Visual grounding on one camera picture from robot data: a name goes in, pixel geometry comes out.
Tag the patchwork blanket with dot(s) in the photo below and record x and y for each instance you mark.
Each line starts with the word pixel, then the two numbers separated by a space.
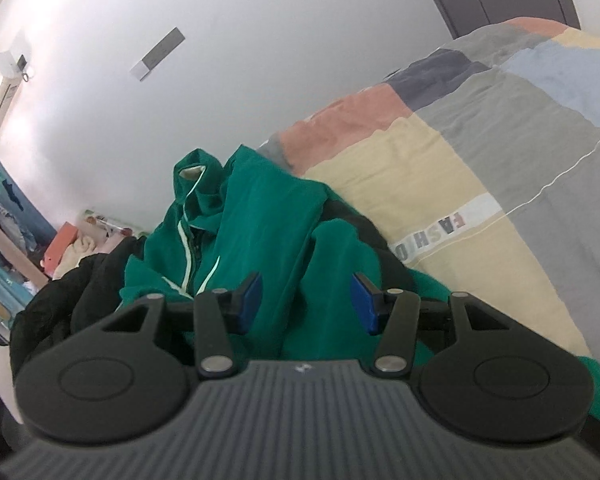
pixel 430 170

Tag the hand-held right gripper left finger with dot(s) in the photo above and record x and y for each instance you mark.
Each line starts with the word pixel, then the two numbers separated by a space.
pixel 250 301

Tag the grey wall panel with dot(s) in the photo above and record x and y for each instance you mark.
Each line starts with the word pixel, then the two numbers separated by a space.
pixel 157 53

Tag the white air conditioner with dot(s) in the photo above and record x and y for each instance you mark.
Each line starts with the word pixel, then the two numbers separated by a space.
pixel 5 95

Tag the white spotted cloth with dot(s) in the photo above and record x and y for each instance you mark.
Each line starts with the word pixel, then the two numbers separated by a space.
pixel 107 225

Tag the green zip hoodie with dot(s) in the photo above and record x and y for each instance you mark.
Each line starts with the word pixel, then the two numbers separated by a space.
pixel 260 220

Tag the clothes drying rack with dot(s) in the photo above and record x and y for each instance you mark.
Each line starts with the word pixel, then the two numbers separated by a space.
pixel 5 260

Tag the cream cloth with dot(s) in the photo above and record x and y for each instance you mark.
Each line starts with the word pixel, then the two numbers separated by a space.
pixel 77 256

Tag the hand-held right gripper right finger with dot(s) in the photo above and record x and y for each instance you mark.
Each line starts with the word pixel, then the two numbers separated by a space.
pixel 364 305

